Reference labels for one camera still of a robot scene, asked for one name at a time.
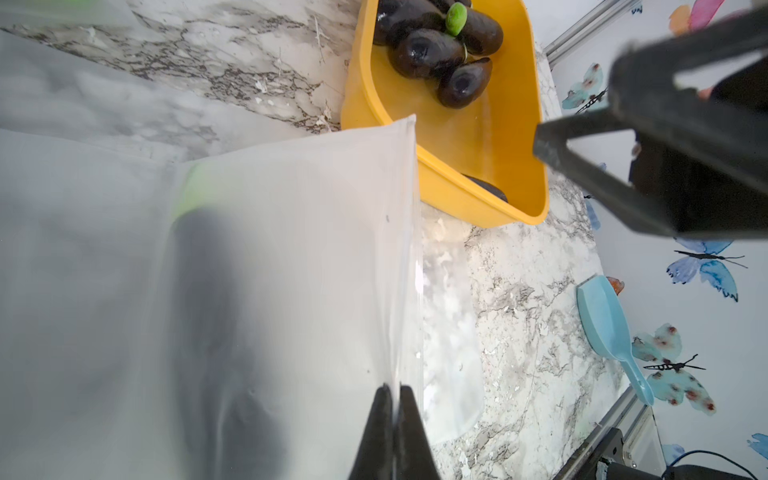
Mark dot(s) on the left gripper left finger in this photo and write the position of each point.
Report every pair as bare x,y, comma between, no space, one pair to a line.
375,456

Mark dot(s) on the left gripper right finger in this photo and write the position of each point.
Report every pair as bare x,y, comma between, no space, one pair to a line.
412,452

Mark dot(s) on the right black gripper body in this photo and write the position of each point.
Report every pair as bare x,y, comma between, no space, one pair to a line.
702,168

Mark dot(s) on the dark purple eggplant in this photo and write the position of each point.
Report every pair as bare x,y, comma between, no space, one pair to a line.
225,430

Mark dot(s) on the clear zip-top bag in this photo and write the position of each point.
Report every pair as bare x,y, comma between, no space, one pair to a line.
346,288

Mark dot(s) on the eggplant at tray back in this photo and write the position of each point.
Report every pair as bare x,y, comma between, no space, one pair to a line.
480,34

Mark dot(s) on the eggplant in tray front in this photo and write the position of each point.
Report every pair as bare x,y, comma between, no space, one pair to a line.
465,84

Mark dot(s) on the eggplant in tray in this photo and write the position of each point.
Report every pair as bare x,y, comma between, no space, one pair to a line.
425,54
465,84

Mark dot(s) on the eggplant in tray middle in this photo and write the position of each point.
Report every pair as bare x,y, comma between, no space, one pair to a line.
425,54

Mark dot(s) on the yellow plastic tray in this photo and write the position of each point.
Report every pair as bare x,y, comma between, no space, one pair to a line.
476,163

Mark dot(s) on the light blue plastic scoop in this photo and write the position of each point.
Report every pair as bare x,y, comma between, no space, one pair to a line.
607,331

